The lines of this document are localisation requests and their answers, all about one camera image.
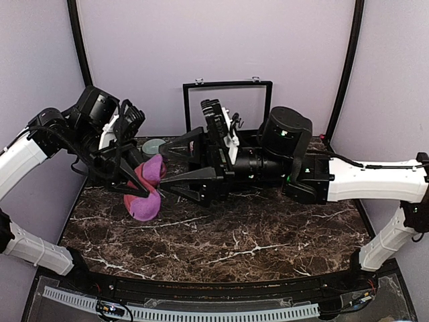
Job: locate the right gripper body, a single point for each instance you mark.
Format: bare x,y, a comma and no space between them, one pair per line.
274,169

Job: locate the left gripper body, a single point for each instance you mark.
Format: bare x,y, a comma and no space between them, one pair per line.
98,159

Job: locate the maroon striped sock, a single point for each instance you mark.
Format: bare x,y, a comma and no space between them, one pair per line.
149,174

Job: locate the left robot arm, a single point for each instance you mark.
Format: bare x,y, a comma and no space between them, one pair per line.
47,134

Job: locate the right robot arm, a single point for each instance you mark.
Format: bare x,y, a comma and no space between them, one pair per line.
314,177

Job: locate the right celadon bowl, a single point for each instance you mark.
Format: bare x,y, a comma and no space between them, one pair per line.
152,147

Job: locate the black display case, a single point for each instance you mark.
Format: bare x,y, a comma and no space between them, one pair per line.
217,115

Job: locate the small circuit board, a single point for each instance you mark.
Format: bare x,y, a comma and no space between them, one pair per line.
109,309

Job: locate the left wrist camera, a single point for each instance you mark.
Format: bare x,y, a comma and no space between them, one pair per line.
96,106

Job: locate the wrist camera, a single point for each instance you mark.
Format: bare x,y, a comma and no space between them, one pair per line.
96,106
286,133

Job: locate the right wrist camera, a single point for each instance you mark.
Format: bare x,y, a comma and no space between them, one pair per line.
286,133

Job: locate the white slotted cable duct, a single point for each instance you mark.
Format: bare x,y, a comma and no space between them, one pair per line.
163,310

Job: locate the left black frame post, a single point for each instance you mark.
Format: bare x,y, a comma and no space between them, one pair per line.
79,42

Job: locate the black frame post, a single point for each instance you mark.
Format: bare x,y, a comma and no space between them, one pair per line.
79,42
347,70

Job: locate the black front rail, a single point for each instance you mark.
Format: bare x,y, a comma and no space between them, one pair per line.
312,288

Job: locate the right black frame post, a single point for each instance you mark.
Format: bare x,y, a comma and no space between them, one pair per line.
347,70

